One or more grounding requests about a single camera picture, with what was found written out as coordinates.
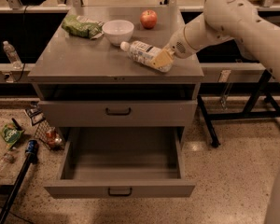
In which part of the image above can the black snack packet on floor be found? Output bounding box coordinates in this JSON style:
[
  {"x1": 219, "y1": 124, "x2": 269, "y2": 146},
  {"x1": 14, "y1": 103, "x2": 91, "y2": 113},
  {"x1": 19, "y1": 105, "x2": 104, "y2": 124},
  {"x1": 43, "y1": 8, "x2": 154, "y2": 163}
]
[{"x1": 25, "y1": 108, "x2": 45, "y2": 126}]

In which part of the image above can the red apple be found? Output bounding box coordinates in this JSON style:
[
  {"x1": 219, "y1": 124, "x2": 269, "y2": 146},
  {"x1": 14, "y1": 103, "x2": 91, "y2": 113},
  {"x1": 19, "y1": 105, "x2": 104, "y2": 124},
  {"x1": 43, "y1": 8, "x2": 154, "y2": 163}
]
[{"x1": 140, "y1": 9, "x2": 158, "y2": 29}]

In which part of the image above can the black pole blue clamp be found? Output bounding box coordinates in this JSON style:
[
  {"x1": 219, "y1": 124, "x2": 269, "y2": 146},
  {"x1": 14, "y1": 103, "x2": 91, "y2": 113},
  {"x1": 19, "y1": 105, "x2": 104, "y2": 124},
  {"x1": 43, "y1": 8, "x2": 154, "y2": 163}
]
[{"x1": 0, "y1": 139, "x2": 38, "y2": 224}]

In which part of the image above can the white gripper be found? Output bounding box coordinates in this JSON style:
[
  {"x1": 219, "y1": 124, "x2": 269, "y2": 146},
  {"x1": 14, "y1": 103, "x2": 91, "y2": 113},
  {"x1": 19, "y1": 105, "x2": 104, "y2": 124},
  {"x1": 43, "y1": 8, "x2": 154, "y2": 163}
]
[{"x1": 150, "y1": 26, "x2": 197, "y2": 68}]

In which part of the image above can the clear water bottle on ledge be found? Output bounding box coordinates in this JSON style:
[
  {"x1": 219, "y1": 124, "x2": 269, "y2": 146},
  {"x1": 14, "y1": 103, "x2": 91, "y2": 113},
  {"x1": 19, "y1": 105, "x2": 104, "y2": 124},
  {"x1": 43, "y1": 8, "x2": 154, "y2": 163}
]
[{"x1": 3, "y1": 41, "x2": 22, "y2": 70}]

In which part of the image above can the green snack bag on floor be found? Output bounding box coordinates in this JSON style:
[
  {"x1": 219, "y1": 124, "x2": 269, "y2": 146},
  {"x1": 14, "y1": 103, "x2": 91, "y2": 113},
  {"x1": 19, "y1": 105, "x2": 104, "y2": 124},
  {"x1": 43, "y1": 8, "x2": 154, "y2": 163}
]
[{"x1": 0, "y1": 123, "x2": 24, "y2": 149}]

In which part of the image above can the grey drawer cabinet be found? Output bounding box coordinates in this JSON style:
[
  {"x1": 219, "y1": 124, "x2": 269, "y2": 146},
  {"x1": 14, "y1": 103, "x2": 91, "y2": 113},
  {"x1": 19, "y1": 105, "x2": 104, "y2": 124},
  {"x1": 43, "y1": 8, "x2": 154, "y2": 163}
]
[{"x1": 27, "y1": 6, "x2": 205, "y2": 142}]

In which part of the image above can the white bowl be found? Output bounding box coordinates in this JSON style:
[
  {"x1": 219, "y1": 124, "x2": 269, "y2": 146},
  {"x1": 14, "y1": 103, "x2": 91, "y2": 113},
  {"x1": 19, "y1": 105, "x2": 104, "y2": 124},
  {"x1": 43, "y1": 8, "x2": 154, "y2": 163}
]
[{"x1": 102, "y1": 20, "x2": 134, "y2": 46}]

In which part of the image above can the clear plastic bottle blue label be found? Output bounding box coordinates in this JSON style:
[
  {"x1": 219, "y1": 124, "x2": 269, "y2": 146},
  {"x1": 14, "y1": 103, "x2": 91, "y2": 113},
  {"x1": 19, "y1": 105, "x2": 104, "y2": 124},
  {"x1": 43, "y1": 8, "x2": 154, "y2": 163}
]
[{"x1": 120, "y1": 41, "x2": 173, "y2": 73}]

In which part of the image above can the plastic bottle on floor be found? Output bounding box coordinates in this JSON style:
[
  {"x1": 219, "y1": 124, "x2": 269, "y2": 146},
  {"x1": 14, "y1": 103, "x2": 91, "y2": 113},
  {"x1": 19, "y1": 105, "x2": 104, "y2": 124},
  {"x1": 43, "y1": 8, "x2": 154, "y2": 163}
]
[{"x1": 0, "y1": 150, "x2": 16, "y2": 178}]

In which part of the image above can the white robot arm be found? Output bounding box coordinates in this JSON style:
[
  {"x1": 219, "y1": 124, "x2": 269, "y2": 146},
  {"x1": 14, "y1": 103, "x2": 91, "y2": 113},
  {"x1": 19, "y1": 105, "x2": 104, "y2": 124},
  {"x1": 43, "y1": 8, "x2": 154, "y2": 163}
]
[{"x1": 165, "y1": 0, "x2": 280, "y2": 224}]

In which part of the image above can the green chip bag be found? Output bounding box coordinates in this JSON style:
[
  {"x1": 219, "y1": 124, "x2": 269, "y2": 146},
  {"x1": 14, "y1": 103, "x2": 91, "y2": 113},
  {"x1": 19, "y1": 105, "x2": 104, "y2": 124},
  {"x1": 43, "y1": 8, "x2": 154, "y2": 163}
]
[{"x1": 62, "y1": 14, "x2": 104, "y2": 39}]

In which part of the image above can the black metal table frame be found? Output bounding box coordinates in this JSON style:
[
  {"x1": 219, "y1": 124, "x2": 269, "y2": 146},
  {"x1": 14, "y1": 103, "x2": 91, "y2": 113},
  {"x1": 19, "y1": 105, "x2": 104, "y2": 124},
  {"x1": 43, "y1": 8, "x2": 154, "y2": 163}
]
[{"x1": 197, "y1": 70, "x2": 280, "y2": 147}]

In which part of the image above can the open grey lower drawer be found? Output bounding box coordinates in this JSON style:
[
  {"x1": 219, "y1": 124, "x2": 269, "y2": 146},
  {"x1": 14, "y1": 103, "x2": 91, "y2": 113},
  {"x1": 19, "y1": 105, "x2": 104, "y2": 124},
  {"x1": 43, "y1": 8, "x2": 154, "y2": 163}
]
[{"x1": 45, "y1": 127, "x2": 195, "y2": 199}]

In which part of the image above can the closed grey upper drawer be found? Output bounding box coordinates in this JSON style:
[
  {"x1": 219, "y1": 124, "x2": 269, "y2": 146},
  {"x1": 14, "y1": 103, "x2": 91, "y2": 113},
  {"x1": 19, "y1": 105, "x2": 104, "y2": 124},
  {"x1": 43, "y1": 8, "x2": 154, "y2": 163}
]
[{"x1": 39, "y1": 101, "x2": 197, "y2": 127}]

